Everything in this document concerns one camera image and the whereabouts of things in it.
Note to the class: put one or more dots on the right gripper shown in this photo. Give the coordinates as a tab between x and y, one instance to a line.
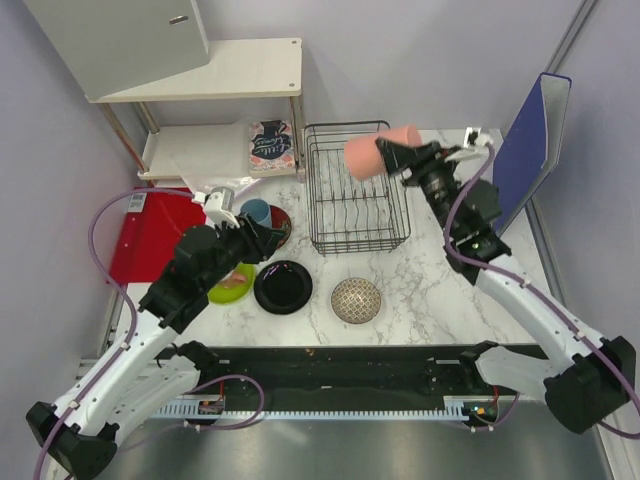
397	156

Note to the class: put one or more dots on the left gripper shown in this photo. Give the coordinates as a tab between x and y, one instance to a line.
260	241

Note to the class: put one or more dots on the tall pink cup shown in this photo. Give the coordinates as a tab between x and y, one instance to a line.
362	156

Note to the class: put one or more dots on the blue cup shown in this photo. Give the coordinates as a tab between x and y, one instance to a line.
259	210

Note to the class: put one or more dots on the red floral plate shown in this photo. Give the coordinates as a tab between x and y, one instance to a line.
281	221

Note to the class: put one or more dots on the pink mug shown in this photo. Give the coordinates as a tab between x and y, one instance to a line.
233	279

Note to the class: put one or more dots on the black plate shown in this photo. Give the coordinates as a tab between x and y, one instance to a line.
283	287

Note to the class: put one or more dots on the green plate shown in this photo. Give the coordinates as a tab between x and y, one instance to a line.
223	294

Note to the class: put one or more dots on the black wire dish rack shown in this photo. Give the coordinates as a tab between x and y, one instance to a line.
346	215

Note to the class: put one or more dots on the patterned bowl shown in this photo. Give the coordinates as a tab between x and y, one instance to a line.
356	301

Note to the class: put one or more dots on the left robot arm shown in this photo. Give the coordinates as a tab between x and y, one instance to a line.
68	430

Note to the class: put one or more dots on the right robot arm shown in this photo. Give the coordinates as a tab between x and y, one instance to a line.
583	377

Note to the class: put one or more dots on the clear plastic bag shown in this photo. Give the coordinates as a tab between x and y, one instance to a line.
240	186

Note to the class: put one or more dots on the book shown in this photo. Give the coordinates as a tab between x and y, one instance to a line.
271	149

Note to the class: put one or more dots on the red folder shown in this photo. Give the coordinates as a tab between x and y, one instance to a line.
153	225

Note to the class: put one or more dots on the blue binder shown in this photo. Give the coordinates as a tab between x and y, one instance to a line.
531	148

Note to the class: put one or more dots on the white two-tier shelf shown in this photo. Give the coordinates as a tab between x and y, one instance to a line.
245	69

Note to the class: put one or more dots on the grey cabinet door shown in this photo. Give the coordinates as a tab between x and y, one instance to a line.
110	45

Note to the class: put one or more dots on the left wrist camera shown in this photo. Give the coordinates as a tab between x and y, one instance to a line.
217	207

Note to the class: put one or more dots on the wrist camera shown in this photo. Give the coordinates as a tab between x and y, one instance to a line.
475	142
217	207

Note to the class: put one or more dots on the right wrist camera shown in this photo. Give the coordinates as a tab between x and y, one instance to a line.
475	142

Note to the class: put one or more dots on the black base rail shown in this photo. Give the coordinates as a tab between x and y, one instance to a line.
337	377

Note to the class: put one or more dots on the white cable duct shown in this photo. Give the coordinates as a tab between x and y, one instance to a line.
195	411

